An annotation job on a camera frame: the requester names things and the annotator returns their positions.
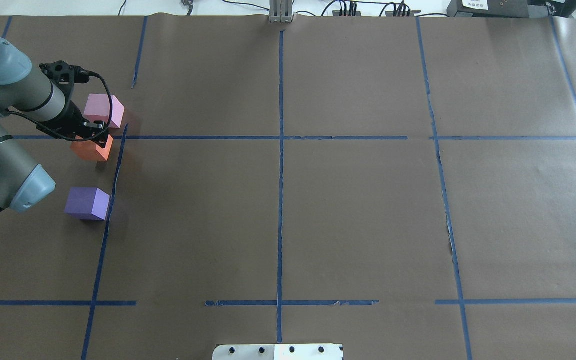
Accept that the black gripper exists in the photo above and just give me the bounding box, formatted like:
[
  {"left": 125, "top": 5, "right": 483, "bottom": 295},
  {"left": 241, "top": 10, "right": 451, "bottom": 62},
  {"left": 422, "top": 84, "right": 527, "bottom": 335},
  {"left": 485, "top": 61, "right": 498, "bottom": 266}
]
[{"left": 54, "top": 100, "right": 109, "bottom": 149}]

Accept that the orange foam cube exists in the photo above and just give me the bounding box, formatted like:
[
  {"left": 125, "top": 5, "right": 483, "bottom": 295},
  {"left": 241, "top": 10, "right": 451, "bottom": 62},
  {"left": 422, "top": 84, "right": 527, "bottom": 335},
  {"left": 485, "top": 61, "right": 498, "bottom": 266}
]
[{"left": 70, "top": 136, "right": 114, "bottom": 162}]

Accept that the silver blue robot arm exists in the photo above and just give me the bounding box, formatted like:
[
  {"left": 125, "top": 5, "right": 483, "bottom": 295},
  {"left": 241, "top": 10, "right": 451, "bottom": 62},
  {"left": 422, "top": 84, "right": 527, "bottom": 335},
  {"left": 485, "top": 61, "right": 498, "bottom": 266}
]
[{"left": 0, "top": 37, "right": 111, "bottom": 214}]

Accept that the pink foam cube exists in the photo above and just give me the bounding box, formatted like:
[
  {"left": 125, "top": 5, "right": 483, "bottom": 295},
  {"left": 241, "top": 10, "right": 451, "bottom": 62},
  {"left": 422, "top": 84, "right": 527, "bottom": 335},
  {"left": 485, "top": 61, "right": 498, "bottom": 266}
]
[{"left": 83, "top": 93, "right": 125, "bottom": 129}]

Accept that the purple foam cube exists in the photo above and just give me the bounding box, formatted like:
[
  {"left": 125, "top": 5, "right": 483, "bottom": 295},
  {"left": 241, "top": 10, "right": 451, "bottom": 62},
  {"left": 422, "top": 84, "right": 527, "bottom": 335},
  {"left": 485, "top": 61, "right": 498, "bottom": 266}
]
[{"left": 64, "top": 187, "right": 111, "bottom": 221}]

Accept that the black box with label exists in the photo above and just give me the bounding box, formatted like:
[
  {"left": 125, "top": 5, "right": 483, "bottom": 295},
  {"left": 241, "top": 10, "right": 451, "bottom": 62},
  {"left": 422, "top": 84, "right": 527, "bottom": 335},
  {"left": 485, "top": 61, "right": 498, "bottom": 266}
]
[{"left": 446, "top": 0, "right": 554, "bottom": 19}]

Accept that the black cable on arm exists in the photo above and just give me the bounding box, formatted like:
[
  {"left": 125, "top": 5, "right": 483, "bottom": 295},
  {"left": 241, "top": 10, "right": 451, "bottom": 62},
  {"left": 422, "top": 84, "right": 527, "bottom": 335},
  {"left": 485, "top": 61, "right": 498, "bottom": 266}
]
[{"left": 0, "top": 70, "right": 114, "bottom": 143}]

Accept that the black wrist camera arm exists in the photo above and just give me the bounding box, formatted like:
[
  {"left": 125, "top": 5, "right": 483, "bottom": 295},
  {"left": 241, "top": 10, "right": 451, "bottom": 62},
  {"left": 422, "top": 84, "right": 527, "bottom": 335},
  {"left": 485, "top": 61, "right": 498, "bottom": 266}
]
[{"left": 39, "top": 60, "right": 90, "bottom": 96}]

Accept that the aluminium frame post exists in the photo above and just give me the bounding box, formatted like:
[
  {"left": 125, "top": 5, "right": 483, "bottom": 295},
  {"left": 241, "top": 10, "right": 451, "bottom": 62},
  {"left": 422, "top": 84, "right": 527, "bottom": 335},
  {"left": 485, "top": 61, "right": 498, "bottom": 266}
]
[{"left": 269, "top": 0, "right": 294, "bottom": 24}]

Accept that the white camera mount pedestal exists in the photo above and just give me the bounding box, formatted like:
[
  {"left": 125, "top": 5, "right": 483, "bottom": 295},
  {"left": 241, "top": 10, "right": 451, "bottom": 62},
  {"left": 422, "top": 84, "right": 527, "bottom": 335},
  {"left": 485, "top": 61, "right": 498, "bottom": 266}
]
[{"left": 212, "top": 343, "right": 345, "bottom": 360}]

